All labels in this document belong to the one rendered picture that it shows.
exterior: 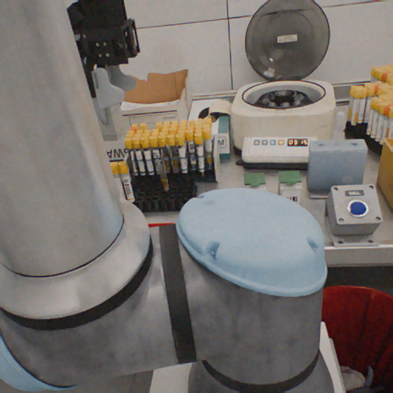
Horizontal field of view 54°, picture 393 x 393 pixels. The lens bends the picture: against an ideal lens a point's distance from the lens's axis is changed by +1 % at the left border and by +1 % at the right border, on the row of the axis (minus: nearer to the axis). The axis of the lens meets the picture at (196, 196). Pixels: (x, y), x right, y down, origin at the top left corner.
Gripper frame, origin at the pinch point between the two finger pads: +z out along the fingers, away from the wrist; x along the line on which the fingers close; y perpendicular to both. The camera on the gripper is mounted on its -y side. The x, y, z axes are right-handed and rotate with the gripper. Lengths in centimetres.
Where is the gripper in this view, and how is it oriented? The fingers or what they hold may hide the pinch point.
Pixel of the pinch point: (105, 111)
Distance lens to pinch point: 70.8
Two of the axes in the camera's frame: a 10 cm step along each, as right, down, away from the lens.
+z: 1.1, 8.3, 5.5
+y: 9.8, -0.1, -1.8
